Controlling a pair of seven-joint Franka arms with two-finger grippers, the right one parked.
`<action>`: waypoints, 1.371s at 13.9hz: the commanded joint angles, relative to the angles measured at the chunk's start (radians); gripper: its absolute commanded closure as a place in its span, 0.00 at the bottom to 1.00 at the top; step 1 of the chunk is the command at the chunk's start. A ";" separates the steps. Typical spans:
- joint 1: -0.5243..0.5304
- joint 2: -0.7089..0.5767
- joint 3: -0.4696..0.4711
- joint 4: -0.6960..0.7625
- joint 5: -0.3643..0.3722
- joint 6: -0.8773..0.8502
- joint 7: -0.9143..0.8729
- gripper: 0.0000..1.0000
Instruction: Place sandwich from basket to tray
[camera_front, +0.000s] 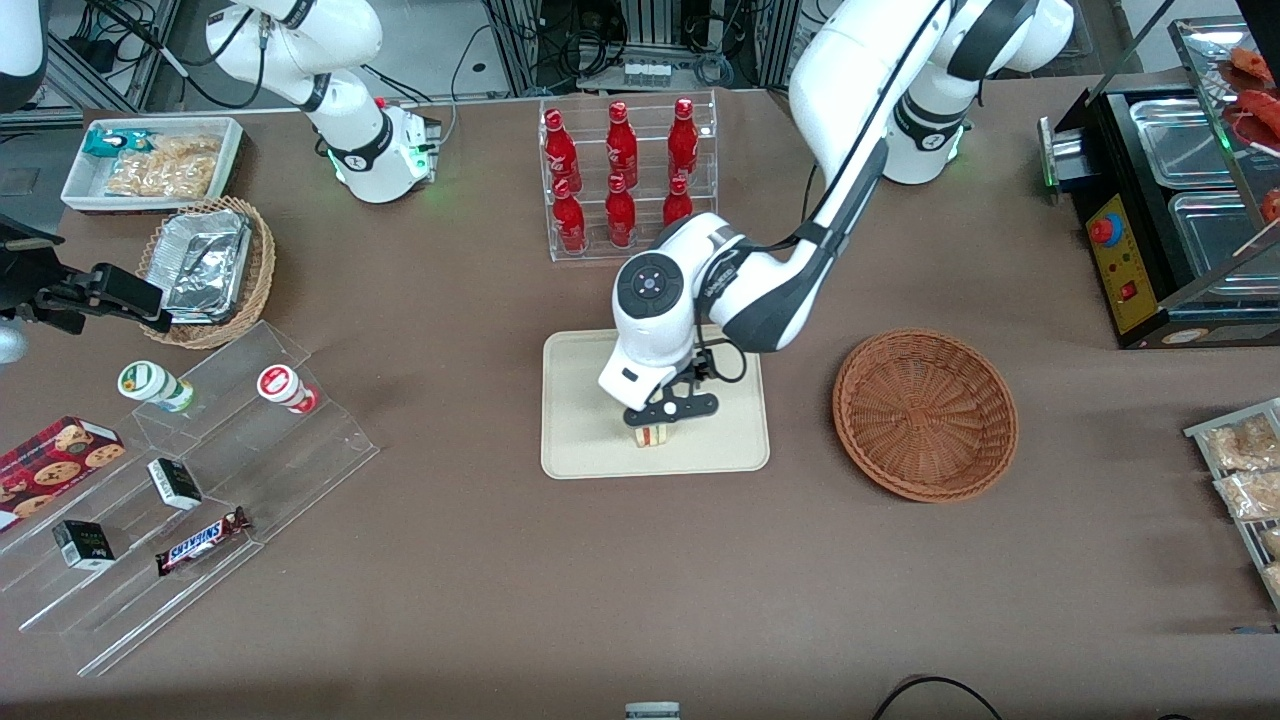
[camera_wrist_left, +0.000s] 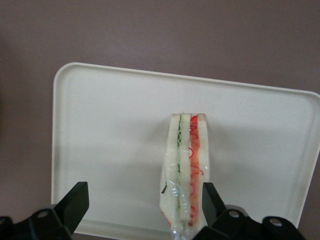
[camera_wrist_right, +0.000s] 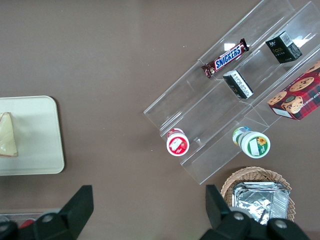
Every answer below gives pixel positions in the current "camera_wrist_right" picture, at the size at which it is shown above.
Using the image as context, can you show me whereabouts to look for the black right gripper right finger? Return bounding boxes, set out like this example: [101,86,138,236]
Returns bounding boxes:
[199,184,310,240]

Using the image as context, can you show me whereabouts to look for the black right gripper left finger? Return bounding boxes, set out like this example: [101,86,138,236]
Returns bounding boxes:
[0,184,95,240]

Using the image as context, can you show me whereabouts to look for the triangle sandwich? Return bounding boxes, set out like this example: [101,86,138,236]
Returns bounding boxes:
[0,112,20,158]

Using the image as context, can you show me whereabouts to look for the light tan wicker basket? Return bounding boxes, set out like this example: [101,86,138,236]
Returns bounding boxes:
[220,166,296,223]

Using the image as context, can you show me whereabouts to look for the white rectangular plastic tray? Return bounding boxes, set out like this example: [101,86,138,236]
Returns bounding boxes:
[0,95,65,177]

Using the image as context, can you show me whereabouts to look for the foil packets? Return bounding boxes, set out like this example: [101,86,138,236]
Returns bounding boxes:
[231,181,291,226]

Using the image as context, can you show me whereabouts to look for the red drink can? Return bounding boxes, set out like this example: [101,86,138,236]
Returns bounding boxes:
[18,218,35,230]

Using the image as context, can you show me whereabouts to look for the clear acrylic can holder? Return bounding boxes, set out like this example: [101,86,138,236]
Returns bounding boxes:
[0,212,61,227]

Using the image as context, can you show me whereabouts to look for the red lid yogurt cup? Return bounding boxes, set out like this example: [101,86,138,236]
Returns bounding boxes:
[166,127,190,157]

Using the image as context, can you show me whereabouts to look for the green lid yogurt cup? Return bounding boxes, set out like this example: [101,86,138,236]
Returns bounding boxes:
[232,126,271,159]

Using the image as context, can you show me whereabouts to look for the clear acrylic stepped display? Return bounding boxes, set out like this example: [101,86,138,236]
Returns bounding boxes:
[143,0,320,186]

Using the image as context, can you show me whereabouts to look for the small black barcode box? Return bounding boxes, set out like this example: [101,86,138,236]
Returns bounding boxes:
[222,70,254,100]

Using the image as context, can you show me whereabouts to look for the red chocolate chip cookie box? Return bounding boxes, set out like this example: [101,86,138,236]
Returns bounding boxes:
[267,60,320,121]

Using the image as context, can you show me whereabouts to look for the Snickers chocolate bar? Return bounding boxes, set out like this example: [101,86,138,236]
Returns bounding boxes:
[201,38,250,79]

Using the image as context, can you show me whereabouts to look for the large black Face box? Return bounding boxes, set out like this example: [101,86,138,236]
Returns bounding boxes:
[265,30,303,65]

